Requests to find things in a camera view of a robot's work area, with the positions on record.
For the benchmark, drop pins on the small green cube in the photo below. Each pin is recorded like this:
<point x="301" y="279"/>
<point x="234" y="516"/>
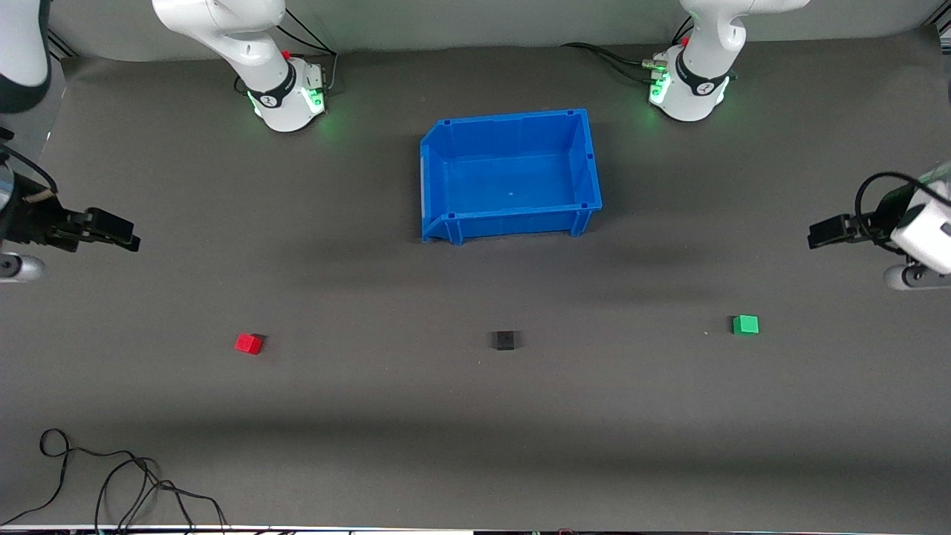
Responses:
<point x="745" y="325"/>

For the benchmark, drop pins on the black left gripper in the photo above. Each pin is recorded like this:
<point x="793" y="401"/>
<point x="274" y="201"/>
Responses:
<point x="880" y="216"/>

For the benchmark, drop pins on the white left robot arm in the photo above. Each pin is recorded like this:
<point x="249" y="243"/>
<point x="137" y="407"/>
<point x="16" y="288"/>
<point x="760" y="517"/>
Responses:
<point x="695" y="82"/>

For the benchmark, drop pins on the aluminium frame rail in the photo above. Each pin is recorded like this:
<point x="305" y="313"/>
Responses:
<point x="940" y="28"/>
<point x="61" y="46"/>

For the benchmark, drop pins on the blue plastic storage bin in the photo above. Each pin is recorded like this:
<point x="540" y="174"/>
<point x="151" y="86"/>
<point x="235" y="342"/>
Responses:
<point x="513" y="178"/>

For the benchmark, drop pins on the small black cube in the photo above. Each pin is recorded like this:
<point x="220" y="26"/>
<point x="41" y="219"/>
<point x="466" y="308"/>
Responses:
<point x="504" y="340"/>

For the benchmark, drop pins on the small red cube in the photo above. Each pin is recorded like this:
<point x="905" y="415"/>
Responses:
<point x="249" y="343"/>

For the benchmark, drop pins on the dark grey table mat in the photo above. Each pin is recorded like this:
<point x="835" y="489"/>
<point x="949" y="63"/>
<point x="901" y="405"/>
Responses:
<point x="475" y="416"/>

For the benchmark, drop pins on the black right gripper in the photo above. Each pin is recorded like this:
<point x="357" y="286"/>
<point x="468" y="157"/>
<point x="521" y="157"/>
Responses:
<point x="30" y="221"/>

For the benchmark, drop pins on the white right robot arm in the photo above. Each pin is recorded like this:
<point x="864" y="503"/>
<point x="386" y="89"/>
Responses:
<point x="276" y="89"/>

